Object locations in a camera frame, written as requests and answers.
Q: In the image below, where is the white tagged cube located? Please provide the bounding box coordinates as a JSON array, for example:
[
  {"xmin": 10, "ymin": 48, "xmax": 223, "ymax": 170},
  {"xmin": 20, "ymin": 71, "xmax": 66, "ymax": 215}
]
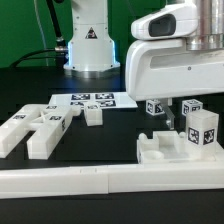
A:
[
  {"xmin": 146, "ymin": 99, "xmax": 164, "ymax": 116},
  {"xmin": 182, "ymin": 99, "xmax": 203, "ymax": 116}
]

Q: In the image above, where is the white tag sheet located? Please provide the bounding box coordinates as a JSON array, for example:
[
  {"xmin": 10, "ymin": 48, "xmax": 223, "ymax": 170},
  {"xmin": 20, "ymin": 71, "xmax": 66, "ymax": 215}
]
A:
[{"xmin": 49, "ymin": 92, "xmax": 137, "ymax": 109}]

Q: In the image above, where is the white chair back frame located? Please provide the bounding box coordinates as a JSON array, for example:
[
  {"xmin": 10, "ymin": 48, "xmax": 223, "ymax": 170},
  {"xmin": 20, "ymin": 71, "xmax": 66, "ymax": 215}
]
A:
[{"xmin": 0, "ymin": 104, "xmax": 81, "ymax": 159}]

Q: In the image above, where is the white tagged cube far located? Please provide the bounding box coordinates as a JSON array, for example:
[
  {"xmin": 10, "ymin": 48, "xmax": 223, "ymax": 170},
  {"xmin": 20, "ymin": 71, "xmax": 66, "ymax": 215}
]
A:
[{"xmin": 182, "ymin": 99, "xmax": 203, "ymax": 116}]

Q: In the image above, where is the white U-shaped fence rail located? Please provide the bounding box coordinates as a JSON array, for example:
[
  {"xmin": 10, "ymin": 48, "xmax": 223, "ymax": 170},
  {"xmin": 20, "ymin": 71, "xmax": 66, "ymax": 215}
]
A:
[{"xmin": 0, "ymin": 143, "xmax": 224, "ymax": 200}]

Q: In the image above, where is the white chair seat plate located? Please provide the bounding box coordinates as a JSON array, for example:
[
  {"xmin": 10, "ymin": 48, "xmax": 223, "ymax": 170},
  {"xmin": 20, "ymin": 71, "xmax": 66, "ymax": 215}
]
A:
[{"xmin": 136, "ymin": 131, "xmax": 224, "ymax": 164}]

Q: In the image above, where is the white tagged cube near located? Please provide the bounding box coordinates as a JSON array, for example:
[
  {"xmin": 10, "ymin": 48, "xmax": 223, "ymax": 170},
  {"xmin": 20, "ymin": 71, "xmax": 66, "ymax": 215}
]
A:
[{"xmin": 146, "ymin": 99, "xmax": 164, "ymax": 116}]

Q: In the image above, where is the black cable on base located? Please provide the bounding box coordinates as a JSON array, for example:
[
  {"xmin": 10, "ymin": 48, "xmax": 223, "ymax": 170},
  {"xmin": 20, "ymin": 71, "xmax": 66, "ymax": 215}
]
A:
[{"xmin": 9, "ymin": 0, "xmax": 69, "ymax": 69}]

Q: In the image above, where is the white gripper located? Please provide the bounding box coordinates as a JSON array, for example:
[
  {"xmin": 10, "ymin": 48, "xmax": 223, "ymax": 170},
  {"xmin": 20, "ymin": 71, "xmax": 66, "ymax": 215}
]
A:
[{"xmin": 125, "ymin": 38, "xmax": 224, "ymax": 130}]

